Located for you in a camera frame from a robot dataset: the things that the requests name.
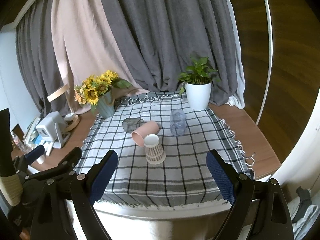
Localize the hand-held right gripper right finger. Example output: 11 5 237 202
206 149 295 240

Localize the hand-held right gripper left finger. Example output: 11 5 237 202
30 150 118 240

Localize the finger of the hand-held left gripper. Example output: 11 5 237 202
14 145 46 172
24 148 82 181

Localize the pink cup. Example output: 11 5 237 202
131 120 160 147

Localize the checked paper cup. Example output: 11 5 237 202
143 134 166 165

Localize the dark glass cup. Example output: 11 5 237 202
122 117 144 132

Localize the clear plastic cup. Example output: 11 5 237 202
170 109 186 136

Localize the stack of books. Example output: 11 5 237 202
23 116 42 146

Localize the white box-shaped device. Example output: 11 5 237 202
36 112 72 149

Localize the checked grey white tablecloth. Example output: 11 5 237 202
75 92 257 208

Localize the white desk lamp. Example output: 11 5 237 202
47 84 80 132

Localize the blue ribbed vase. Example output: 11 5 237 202
96 91 116 118

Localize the sunflower bouquet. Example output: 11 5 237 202
74 70 133 113

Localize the white plant pot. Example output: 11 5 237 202
185 82 212 110

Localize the narrow grey curtain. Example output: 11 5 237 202
15 2 71 118

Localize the grey cloth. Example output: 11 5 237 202
291 204 318 236

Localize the white sheer curtain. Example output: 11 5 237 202
221 0 246 109

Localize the green pothos plant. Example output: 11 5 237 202
178 57 222 95

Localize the pink curtain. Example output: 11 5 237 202
51 0 150 115

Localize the wide grey curtain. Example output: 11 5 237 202
96 0 244 106

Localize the white curved frame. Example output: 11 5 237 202
255 0 276 126

